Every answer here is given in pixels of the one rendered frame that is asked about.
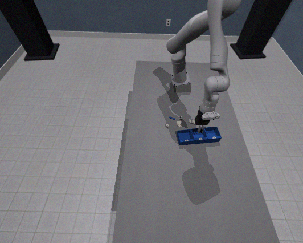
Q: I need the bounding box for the blue three-compartment bin tray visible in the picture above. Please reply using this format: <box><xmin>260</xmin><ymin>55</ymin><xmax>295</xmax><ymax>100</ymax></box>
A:
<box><xmin>177</xmin><ymin>127</ymin><xmax>222</xmax><ymax>145</ymax></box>

